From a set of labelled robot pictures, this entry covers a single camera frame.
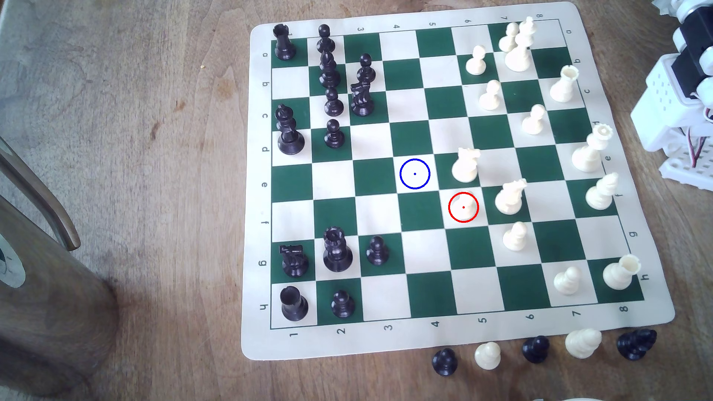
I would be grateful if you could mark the white bishop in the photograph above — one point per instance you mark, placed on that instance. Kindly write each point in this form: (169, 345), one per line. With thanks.
(601, 193)
(583, 343)

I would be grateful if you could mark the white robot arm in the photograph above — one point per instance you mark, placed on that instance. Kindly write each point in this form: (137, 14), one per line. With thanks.
(693, 33)

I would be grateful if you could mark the black pawn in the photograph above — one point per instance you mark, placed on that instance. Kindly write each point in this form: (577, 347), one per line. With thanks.
(342, 305)
(444, 363)
(334, 135)
(377, 251)
(333, 103)
(326, 39)
(365, 68)
(536, 350)

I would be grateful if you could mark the black bishop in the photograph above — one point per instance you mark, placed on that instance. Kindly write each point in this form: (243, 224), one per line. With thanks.
(329, 71)

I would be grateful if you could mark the white knight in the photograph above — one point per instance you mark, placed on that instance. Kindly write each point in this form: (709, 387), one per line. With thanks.
(465, 167)
(509, 199)

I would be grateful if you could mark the black knight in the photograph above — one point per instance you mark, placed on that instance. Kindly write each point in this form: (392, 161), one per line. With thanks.
(294, 262)
(635, 345)
(362, 99)

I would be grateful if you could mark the white queen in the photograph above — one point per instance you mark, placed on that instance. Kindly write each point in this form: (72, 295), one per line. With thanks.
(589, 153)

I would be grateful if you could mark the green white chess mat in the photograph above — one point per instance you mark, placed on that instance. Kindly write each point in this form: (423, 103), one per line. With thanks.
(384, 298)

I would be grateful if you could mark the black queen left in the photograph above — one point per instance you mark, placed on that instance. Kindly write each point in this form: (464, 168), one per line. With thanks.
(289, 133)

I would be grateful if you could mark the white king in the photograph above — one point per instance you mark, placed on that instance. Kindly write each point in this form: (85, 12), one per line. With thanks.
(520, 54)

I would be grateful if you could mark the white rook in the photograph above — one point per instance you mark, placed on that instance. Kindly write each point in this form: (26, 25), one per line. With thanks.
(619, 274)
(563, 86)

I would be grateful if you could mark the black rook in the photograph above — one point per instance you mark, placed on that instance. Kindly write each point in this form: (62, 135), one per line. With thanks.
(284, 43)
(293, 305)

